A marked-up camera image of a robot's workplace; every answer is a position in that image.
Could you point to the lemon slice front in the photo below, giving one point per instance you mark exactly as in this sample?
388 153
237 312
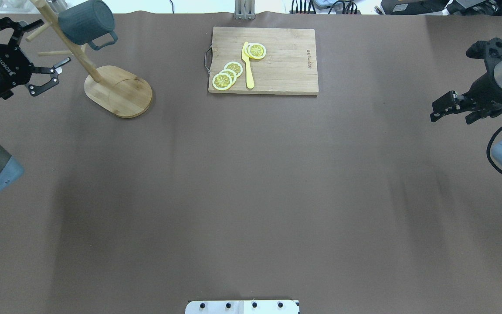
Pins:
221 82

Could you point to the bamboo mug tree rack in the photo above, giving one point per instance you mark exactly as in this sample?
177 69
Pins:
117 90

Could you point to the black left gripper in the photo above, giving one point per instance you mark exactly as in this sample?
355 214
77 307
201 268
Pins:
3 65

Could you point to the blue mug yellow inside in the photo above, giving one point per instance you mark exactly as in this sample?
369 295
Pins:
88 21

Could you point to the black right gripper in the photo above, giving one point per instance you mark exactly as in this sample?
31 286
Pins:
483 92

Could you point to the lemon slice by knife tip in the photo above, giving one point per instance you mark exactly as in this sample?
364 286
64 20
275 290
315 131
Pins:
255 50

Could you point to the aluminium frame post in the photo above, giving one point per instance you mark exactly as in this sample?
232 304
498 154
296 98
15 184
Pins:
244 10

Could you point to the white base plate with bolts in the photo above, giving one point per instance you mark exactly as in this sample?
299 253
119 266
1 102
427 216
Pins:
243 307

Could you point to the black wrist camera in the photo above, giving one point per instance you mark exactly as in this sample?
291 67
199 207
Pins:
488 51

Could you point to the lemon slice back of stack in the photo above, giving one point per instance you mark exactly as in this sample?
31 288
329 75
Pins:
235 67

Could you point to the lemon slice middle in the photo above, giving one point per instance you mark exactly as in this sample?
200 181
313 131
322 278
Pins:
230 73

